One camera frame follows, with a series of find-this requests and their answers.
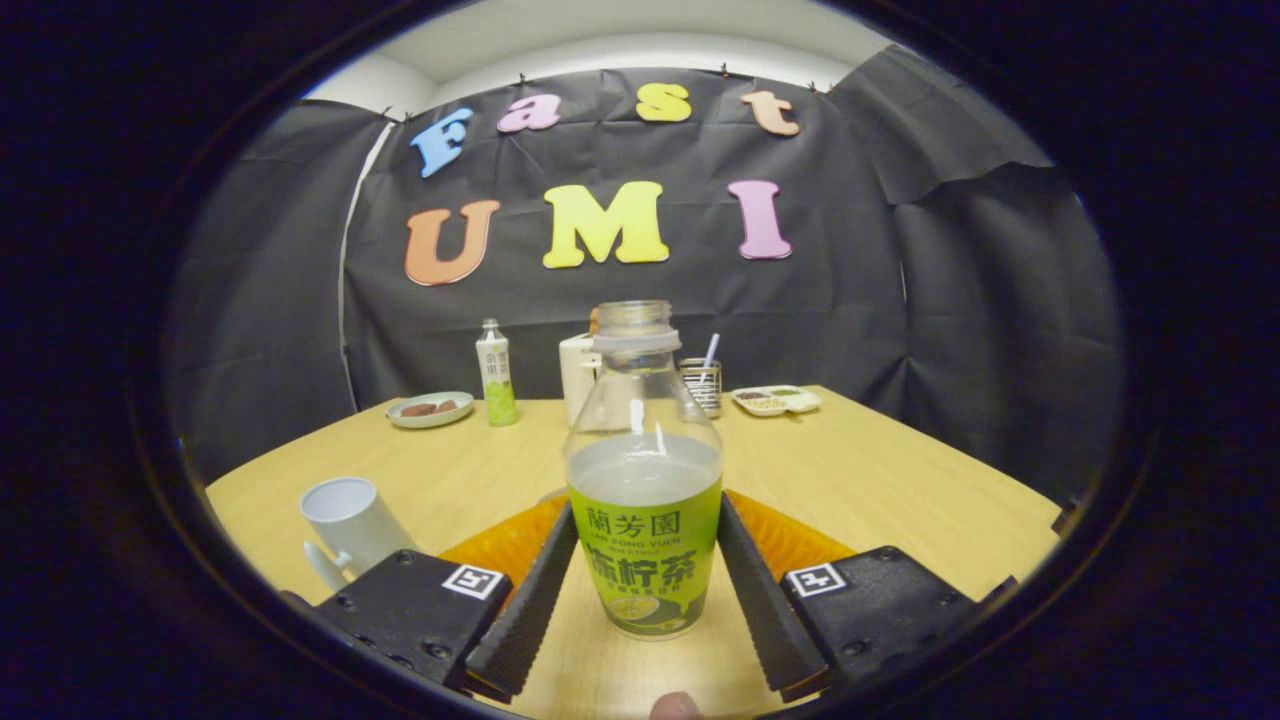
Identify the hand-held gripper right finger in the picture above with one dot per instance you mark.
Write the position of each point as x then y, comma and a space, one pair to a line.
765, 610

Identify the cream toaster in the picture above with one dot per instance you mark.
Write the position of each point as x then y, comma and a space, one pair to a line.
578, 380

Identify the clear juice bottle green label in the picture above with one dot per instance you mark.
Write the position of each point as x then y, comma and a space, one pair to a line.
645, 560

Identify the small capped white-green bottle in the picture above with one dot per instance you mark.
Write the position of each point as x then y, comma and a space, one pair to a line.
497, 390

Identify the pale straw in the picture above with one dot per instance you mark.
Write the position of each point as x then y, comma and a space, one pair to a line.
710, 352

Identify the pale green plate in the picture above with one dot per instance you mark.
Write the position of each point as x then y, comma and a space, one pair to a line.
430, 420

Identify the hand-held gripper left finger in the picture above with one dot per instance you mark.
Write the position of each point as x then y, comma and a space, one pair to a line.
525, 610

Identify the white divided tray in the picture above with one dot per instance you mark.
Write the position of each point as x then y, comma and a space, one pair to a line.
776, 401

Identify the pale grey cup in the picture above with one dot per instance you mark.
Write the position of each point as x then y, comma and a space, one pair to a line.
355, 520

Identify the black backdrop cloth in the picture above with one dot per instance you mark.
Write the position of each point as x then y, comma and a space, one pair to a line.
850, 330

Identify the wooden table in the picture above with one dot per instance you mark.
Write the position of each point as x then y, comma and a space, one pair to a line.
880, 480

